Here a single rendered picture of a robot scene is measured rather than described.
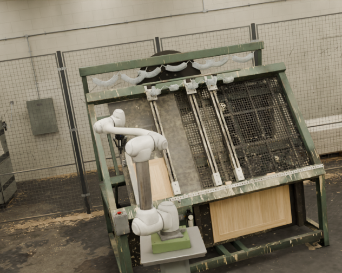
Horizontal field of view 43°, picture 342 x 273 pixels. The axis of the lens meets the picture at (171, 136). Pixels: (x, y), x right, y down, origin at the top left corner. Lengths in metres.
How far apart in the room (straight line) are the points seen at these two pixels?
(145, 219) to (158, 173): 1.01
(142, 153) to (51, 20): 6.25
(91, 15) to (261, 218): 5.71
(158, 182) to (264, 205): 1.21
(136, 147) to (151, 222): 0.59
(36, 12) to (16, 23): 0.44
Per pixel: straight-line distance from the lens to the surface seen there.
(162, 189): 4.15
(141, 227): 3.26
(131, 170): 4.15
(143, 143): 3.11
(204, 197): 4.16
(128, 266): 4.01
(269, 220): 4.79
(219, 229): 4.59
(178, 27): 8.97
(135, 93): 4.42
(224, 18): 9.12
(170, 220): 3.39
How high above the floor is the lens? 2.26
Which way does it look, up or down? 11 degrees down
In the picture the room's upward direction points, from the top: 8 degrees counter-clockwise
